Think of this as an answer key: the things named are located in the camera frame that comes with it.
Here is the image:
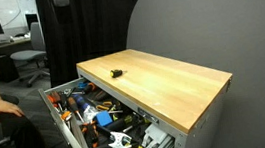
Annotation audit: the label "wooden office desk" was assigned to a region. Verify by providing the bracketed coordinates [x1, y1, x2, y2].
[0, 39, 32, 55]

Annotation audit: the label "open grey tool drawer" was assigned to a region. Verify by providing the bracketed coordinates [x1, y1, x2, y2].
[39, 78, 173, 148]

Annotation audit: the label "orange black handled tool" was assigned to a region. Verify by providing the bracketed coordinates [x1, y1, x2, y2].
[82, 122, 99, 148]

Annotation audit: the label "silver spring clamp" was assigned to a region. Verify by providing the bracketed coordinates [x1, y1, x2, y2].
[96, 125, 132, 148]

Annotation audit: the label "person's bare hand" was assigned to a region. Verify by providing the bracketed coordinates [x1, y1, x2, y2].
[0, 99, 24, 117]

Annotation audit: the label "grey office chair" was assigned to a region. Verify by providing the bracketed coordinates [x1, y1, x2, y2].
[10, 22, 50, 88]

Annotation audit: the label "orange black screwdriver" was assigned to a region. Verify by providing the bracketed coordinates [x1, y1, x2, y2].
[68, 97, 85, 123]

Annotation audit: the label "blue foam block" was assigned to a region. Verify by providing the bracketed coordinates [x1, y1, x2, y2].
[95, 110, 113, 127]

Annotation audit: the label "blue handled scissors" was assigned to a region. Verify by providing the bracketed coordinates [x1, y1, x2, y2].
[73, 82, 90, 94]

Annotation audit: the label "red handled screwdriver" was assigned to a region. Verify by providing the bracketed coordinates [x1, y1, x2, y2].
[47, 94, 62, 112]

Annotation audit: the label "stubby black yellow screwdriver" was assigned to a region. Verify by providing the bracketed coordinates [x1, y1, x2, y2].
[110, 69, 123, 78]

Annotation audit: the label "grey round backdrop panel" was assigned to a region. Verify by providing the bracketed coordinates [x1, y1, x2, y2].
[127, 0, 265, 148]

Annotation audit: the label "grey cabinet with wooden top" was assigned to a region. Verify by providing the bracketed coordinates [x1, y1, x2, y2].
[76, 49, 232, 148]

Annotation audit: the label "blue black handled screwdriver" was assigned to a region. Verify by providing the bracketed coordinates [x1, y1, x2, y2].
[73, 94, 92, 112]

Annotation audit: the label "black curtain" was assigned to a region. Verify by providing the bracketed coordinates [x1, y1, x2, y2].
[36, 0, 137, 87]

